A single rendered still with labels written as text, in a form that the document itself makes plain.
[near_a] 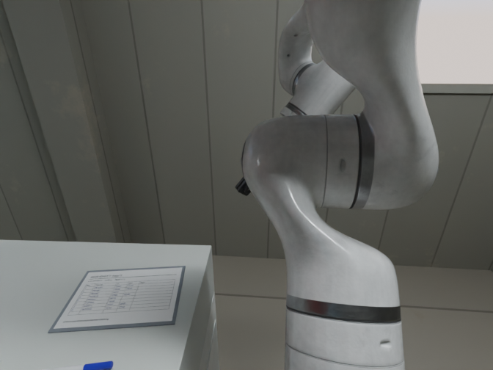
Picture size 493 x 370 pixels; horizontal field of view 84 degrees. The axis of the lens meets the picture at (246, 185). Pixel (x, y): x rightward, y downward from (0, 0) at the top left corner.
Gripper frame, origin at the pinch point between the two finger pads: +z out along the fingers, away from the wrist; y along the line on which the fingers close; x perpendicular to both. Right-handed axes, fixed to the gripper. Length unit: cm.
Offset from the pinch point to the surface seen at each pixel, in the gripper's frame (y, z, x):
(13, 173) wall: 177, 128, 13
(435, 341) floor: -33, 17, -155
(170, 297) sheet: -10.3, 24.0, 6.6
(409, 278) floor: 2, 5, -186
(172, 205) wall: 111, 73, -68
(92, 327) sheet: -10.5, 32.1, 17.1
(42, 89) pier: 147, 51, 25
